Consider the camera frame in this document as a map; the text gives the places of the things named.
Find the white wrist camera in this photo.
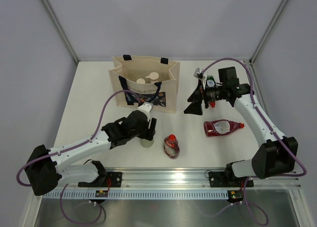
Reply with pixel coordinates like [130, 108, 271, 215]
[194, 68, 206, 82]
[137, 102, 153, 114]

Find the pale green bottle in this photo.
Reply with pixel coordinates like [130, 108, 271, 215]
[145, 72, 159, 84]
[140, 136, 154, 148]

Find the green dish soap bottle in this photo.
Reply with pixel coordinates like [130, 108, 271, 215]
[203, 75, 217, 89]

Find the red soap bottle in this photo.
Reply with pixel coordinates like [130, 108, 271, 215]
[204, 119, 245, 137]
[163, 134, 180, 159]

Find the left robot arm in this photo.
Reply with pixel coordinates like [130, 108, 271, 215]
[24, 110, 157, 196]

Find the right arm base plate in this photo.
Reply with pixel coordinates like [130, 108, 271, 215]
[206, 170, 247, 188]

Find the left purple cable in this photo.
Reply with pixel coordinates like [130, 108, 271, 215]
[16, 90, 144, 224]

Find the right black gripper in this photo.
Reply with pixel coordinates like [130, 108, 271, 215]
[184, 79, 226, 115]

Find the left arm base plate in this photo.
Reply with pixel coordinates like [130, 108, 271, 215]
[98, 171, 123, 188]

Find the aluminium mounting rail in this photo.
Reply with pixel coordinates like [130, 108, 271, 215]
[110, 169, 301, 190]

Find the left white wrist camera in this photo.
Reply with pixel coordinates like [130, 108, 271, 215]
[137, 102, 153, 114]

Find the white slotted cable duct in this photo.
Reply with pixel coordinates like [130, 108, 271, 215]
[44, 190, 228, 200]

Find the small beige bottle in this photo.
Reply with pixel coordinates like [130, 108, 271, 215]
[136, 78, 146, 84]

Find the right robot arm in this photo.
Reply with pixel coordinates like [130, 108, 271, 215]
[184, 67, 298, 186]

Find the beige canvas tote bag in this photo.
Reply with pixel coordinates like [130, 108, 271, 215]
[109, 55, 180, 113]

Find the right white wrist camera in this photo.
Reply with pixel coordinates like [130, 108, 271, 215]
[194, 68, 206, 82]

